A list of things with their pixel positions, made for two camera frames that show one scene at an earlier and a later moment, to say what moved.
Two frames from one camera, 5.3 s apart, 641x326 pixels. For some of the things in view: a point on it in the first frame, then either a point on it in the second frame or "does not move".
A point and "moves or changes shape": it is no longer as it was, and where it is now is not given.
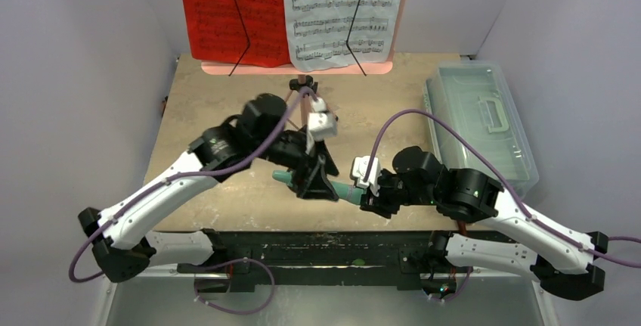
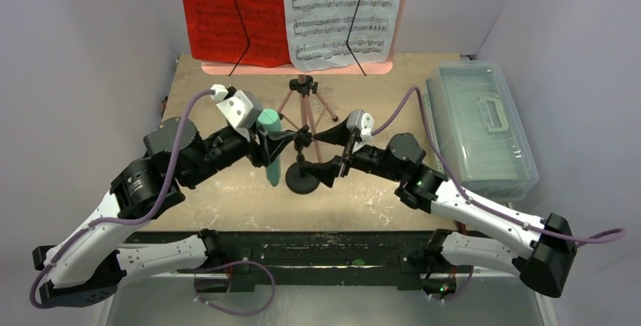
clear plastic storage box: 474,96 does not move
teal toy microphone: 345,193 moves or changes shape
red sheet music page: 236,13 does not move
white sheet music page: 342,14 does not move
